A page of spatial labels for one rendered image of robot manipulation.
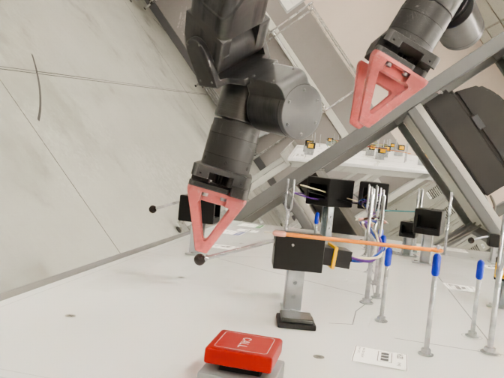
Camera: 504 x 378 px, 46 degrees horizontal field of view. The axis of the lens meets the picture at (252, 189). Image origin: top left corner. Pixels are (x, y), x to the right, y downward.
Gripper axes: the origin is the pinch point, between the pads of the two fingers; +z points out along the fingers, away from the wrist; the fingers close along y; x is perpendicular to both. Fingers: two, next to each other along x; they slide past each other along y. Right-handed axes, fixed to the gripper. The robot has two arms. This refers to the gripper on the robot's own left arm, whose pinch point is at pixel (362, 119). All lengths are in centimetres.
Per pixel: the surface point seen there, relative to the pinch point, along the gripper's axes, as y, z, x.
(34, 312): -11.5, 34.1, 19.6
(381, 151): 336, -35, -71
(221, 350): -27.4, 23.0, 4.1
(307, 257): -2.7, 16.8, -2.4
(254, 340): -24.5, 21.9, 1.9
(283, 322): -8.3, 23.3, -2.6
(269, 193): 93, 17, -2
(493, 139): 89, -26, -46
